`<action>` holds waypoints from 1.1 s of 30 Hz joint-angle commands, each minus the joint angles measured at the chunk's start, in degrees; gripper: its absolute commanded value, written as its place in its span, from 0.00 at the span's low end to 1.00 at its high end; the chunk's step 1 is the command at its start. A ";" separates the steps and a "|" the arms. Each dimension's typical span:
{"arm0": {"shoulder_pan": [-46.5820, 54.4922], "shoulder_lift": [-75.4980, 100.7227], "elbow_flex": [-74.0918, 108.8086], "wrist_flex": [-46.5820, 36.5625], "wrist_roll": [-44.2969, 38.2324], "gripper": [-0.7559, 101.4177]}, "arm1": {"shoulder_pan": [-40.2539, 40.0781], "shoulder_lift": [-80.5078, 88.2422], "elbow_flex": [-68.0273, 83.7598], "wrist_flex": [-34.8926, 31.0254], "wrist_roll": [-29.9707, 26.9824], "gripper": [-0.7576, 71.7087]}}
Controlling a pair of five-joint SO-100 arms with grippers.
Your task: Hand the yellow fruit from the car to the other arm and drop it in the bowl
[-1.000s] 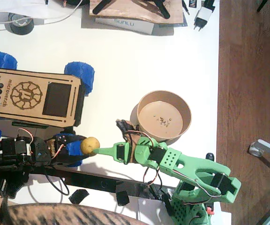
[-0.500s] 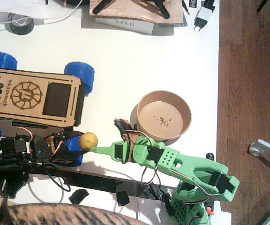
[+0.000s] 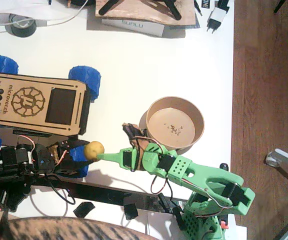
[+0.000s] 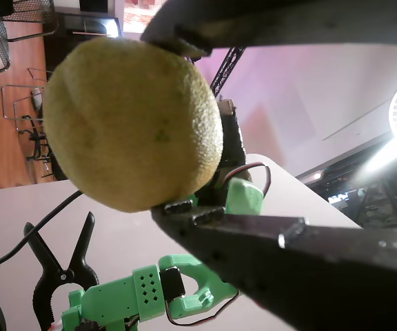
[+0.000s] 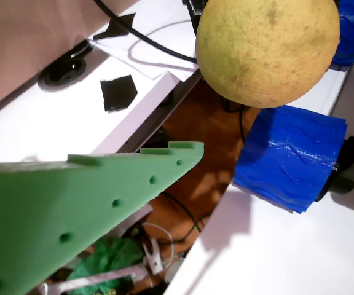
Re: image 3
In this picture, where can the yellow lemon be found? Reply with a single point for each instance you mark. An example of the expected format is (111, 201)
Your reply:
(94, 150)

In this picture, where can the striped brown fabric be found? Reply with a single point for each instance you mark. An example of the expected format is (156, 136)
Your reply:
(59, 230)

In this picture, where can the wooden rover body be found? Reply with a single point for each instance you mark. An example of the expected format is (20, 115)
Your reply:
(61, 107)

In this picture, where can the black printed sticker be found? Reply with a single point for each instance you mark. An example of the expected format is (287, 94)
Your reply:
(205, 3)

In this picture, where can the white SUNLU box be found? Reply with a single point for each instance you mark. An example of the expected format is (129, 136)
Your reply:
(144, 27)

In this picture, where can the crumpled dark tape piece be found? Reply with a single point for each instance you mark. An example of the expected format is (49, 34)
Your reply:
(131, 212)

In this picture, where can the brown paper bowl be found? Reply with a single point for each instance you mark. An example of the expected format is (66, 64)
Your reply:
(171, 125)

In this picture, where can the black table clamp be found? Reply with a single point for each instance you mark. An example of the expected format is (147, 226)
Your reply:
(179, 217)

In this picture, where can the black tape roll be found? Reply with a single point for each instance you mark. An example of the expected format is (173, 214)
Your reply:
(25, 31)

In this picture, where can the black chair leg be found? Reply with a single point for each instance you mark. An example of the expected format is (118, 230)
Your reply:
(279, 6)

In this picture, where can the black pen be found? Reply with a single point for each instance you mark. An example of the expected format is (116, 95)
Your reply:
(197, 8)

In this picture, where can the white black power adapter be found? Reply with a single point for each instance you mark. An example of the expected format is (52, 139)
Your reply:
(217, 15)

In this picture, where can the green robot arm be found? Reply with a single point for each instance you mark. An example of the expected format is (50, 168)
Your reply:
(209, 175)

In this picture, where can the black metal rail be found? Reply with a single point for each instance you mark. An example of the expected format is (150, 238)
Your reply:
(96, 192)

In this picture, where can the black plug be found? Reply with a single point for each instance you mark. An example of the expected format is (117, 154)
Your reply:
(224, 3)

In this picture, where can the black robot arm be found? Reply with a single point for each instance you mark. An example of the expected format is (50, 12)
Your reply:
(11, 160)

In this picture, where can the black tripod stand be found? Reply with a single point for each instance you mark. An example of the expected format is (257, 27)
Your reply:
(176, 12)

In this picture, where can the brown wooden board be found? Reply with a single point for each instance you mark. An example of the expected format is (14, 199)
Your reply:
(139, 12)

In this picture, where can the black tape piece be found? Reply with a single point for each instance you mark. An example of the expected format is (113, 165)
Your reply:
(84, 209)

